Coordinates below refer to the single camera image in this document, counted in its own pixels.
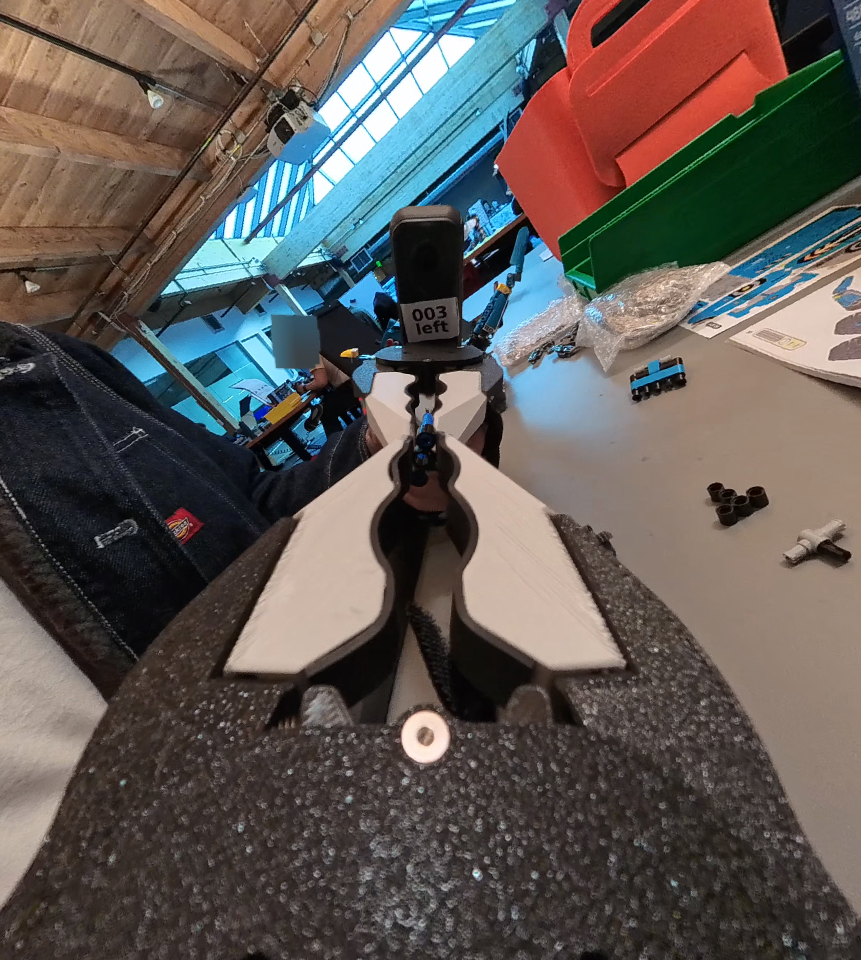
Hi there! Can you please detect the blue black beam assembly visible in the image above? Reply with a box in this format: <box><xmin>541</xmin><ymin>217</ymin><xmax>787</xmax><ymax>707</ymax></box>
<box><xmin>627</xmin><ymin>357</ymin><xmax>688</xmax><ymax>404</ymax></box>

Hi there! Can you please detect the large clear plastic bag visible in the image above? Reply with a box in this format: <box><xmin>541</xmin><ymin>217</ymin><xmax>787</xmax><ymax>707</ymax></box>
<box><xmin>575</xmin><ymin>261</ymin><xmax>733</xmax><ymax>374</ymax></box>

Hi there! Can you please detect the dark denim jacket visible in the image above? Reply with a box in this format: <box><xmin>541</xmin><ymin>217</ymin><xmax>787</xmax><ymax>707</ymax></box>
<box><xmin>0</xmin><ymin>306</ymin><xmax>373</xmax><ymax>702</ymax></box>

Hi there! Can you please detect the black connector cluster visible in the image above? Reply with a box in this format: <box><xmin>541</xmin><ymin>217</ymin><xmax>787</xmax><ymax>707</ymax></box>
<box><xmin>705</xmin><ymin>481</ymin><xmax>771</xmax><ymax>528</ymax></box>

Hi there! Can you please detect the grey T-shaped connector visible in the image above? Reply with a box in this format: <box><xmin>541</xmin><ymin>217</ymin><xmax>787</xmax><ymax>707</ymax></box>
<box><xmin>781</xmin><ymin>517</ymin><xmax>853</xmax><ymax>567</ymax></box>

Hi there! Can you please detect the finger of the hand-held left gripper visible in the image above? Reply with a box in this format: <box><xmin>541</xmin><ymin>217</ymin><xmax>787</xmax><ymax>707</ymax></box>
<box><xmin>429</xmin><ymin>372</ymin><xmax>493</xmax><ymax>445</ymax></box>
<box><xmin>361</xmin><ymin>371</ymin><xmax>429</xmax><ymax>444</ymax></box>

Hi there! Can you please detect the blue yellow toy crane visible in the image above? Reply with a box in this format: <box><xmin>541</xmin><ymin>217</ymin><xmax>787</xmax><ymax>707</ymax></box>
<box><xmin>474</xmin><ymin>227</ymin><xmax>534</xmax><ymax>354</ymax></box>

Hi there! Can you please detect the white ceiling device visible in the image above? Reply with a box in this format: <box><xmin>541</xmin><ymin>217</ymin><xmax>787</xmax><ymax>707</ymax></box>
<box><xmin>264</xmin><ymin>84</ymin><xmax>328</xmax><ymax>165</ymax></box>

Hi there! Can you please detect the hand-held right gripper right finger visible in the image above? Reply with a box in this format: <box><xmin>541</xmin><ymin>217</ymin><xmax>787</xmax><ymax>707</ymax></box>
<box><xmin>440</xmin><ymin>435</ymin><xmax>627</xmax><ymax>674</ymax></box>

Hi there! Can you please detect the small clear plastic bag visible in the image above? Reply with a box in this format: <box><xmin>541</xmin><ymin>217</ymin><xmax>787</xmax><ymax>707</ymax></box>
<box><xmin>492</xmin><ymin>291</ymin><xmax>591</xmax><ymax>369</ymax></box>

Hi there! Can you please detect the grey desk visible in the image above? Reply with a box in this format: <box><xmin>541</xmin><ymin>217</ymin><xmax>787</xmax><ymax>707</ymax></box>
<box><xmin>468</xmin><ymin>168</ymin><xmax>861</xmax><ymax>960</ymax></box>

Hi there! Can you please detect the orange plastic carrier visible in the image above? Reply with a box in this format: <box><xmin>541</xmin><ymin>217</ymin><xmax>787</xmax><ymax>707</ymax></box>
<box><xmin>492</xmin><ymin>0</ymin><xmax>790</xmax><ymax>261</ymax></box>

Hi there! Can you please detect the white shirt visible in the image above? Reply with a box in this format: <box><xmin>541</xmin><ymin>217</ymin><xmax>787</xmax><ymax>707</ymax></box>
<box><xmin>0</xmin><ymin>525</ymin><xmax>111</xmax><ymax>935</ymax></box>

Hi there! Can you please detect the blue sticker sheet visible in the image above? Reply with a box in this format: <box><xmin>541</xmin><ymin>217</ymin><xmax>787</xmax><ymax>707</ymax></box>
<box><xmin>680</xmin><ymin>199</ymin><xmax>861</xmax><ymax>340</ymax></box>

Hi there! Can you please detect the green plastic bin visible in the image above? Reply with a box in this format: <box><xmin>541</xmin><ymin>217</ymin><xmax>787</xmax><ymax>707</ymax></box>
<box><xmin>556</xmin><ymin>48</ymin><xmax>861</xmax><ymax>303</ymax></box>

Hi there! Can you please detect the instruction booklet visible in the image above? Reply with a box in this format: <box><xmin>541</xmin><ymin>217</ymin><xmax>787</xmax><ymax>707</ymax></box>
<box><xmin>729</xmin><ymin>231</ymin><xmax>861</xmax><ymax>408</ymax></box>

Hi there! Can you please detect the person's left forearm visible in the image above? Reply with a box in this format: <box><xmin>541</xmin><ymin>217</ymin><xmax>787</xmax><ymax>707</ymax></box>
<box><xmin>250</xmin><ymin>416</ymin><xmax>372</xmax><ymax>526</ymax></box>

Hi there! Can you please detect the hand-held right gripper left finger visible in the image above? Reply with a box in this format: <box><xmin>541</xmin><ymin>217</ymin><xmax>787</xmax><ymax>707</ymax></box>
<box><xmin>222</xmin><ymin>435</ymin><xmax>412</xmax><ymax>681</ymax></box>

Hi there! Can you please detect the person's left hand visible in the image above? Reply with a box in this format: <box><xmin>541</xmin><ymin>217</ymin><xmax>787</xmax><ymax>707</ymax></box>
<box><xmin>400</xmin><ymin>478</ymin><xmax>452</xmax><ymax>528</ymax></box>

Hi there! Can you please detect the blue black pin connector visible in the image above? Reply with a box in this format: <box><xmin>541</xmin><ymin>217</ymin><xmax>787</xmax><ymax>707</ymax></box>
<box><xmin>409</xmin><ymin>405</ymin><xmax>444</xmax><ymax>485</ymax></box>

